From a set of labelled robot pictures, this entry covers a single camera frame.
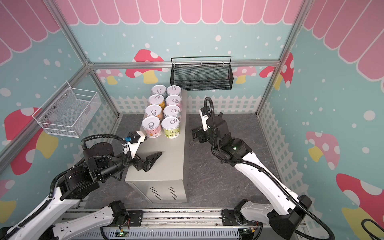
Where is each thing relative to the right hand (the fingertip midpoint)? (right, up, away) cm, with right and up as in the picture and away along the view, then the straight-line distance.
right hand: (200, 124), depth 69 cm
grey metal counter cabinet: (-13, -21, -16) cm, 29 cm away
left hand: (-20, -10, -9) cm, 24 cm away
